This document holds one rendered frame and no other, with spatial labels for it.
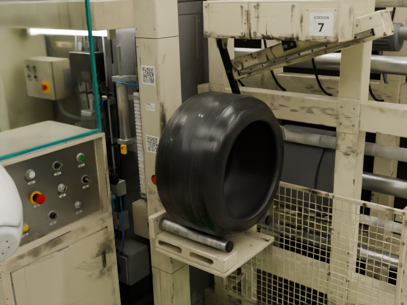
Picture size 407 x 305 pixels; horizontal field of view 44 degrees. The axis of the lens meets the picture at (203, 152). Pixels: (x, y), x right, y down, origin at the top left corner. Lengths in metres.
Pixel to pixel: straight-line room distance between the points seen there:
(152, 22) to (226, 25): 0.31
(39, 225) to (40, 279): 0.21
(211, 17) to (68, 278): 1.24
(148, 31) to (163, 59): 0.12
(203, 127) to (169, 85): 0.36
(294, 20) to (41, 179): 1.14
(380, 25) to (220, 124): 0.67
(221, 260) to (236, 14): 0.96
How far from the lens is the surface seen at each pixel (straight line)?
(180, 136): 1.78
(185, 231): 2.02
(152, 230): 2.09
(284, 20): 1.94
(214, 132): 1.72
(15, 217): 0.82
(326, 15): 1.86
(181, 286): 2.40
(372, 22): 1.94
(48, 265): 2.13
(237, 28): 2.05
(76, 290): 2.28
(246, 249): 2.11
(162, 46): 1.99
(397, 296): 2.24
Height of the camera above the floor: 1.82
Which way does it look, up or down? 18 degrees down
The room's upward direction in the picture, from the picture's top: 2 degrees counter-clockwise
